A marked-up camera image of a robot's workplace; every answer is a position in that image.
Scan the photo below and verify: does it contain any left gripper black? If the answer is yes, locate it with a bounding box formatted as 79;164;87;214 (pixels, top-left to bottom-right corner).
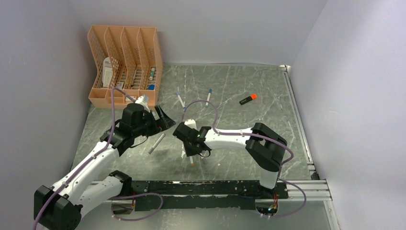
132;104;175;137

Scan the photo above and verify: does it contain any white marker orange end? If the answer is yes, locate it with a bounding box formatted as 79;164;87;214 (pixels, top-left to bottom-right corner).
189;156;194;166

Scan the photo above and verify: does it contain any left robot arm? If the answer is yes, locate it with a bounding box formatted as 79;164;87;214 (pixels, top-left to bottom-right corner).
32;103;176;230

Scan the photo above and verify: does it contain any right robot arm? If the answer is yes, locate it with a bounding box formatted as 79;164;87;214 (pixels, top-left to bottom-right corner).
173;122;288;198

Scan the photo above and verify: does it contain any white pen blue cap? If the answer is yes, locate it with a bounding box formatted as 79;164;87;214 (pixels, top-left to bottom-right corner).
176;92;186;110

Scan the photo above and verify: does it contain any white pen teal cap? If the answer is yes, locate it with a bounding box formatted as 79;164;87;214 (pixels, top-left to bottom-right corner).
205;89;212;108

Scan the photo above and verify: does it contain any green white tube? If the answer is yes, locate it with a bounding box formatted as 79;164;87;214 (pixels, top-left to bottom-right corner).
148;67;156;81

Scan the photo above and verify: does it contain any small box in tray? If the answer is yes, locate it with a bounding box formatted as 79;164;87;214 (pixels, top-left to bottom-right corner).
116;82;124;90

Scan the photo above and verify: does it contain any black orange highlighter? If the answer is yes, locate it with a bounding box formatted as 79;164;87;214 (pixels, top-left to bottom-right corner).
239;94;257;105

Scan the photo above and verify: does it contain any orange file organizer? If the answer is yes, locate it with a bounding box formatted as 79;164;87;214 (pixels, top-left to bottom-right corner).
88;25;163;109

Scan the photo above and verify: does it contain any white packet in organizer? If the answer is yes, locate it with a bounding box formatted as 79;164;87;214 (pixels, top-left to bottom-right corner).
101;57;113;88

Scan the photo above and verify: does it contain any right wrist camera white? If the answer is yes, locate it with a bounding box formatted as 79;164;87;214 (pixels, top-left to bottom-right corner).
184;119;197;130

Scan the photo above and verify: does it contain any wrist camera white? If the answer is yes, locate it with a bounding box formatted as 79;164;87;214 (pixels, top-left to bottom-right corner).
184;119;197;130
135;94;150;113

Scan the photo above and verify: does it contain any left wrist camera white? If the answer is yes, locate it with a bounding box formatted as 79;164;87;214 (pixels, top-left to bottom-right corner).
135;94;150;113

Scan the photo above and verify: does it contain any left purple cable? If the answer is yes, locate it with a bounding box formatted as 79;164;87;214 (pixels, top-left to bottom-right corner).
32;87;140;230

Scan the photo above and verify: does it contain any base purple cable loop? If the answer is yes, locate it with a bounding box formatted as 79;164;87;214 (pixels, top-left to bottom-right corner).
112;192;165;222

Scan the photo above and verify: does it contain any black base frame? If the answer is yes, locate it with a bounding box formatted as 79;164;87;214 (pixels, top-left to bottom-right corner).
130;180;289;211

